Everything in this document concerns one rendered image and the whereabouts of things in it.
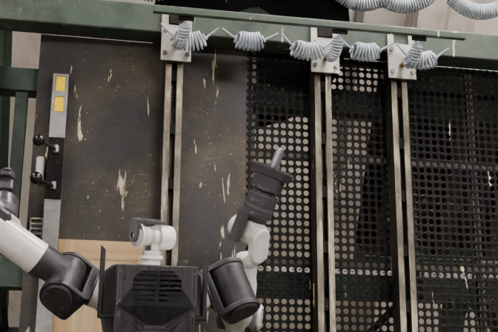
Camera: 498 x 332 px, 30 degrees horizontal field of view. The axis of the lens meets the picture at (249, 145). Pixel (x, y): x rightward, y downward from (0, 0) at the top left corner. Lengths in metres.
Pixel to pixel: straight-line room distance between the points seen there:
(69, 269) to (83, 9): 1.02
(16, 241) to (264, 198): 0.70
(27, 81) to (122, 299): 1.10
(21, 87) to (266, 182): 0.96
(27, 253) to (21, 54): 2.75
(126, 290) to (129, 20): 1.12
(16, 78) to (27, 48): 1.89
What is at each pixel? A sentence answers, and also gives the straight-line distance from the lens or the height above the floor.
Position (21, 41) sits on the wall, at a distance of 5.07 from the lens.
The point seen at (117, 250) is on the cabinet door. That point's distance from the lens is 2.98.
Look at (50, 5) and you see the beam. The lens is 3.13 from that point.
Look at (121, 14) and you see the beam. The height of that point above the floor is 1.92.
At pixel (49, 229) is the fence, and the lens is 2.97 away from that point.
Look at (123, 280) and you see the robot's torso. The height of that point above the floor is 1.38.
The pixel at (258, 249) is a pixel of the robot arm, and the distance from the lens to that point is 2.67.
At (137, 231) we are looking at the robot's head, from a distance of 2.48.
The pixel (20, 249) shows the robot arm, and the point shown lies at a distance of 2.43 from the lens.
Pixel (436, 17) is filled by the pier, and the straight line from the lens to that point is 4.87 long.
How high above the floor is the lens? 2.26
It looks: 13 degrees down
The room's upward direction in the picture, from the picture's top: 6 degrees clockwise
